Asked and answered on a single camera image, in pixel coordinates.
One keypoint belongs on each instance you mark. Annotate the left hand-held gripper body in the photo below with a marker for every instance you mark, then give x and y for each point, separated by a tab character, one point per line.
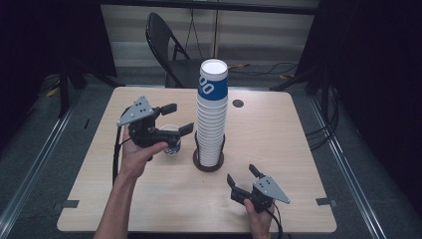
141	122

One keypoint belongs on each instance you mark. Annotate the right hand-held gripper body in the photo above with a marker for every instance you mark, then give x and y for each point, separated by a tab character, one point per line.
265	192

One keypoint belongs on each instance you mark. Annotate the single blue band paper cup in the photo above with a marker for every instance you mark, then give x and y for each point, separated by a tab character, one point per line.
172	150

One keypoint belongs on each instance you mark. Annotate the stack of white paper cups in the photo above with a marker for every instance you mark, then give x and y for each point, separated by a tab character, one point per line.
212	126

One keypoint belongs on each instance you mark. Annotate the person's right hand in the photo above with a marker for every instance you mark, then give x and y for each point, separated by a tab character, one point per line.
260	220

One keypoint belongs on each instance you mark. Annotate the person's left hand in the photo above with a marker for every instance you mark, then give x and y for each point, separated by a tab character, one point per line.
137	159

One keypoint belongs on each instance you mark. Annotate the grey tape piece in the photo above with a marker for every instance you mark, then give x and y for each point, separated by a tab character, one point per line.
323	201
70	203

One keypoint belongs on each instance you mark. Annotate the dark round table grommet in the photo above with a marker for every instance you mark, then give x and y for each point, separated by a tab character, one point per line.
238	103

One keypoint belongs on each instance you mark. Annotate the black folding chair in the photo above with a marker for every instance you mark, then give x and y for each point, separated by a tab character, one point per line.
159	36

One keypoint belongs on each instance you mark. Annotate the black metal stand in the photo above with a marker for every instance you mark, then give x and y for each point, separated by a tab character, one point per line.
63	96

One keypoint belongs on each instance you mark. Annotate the yellow tape strip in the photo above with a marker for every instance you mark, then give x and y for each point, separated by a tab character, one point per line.
52	92

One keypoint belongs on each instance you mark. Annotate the metal floor rail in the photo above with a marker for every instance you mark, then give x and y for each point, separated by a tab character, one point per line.
43	149
341	156

